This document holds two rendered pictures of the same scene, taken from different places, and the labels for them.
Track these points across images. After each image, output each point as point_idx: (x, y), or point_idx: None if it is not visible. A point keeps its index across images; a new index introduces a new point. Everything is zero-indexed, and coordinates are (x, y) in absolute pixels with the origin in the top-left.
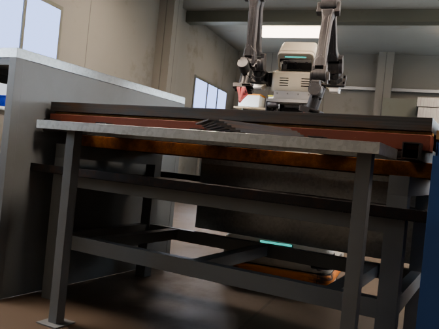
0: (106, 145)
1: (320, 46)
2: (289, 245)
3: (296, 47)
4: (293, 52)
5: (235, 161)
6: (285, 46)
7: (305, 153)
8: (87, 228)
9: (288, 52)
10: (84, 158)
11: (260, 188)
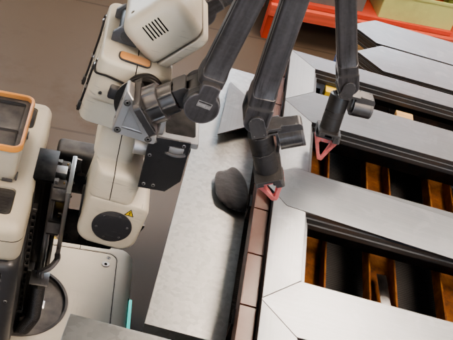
0: None
1: (357, 37)
2: (131, 302)
3: (197, 5)
4: (207, 21)
5: (233, 286)
6: (193, 14)
7: (452, 198)
8: None
9: (207, 28)
10: None
11: (237, 278)
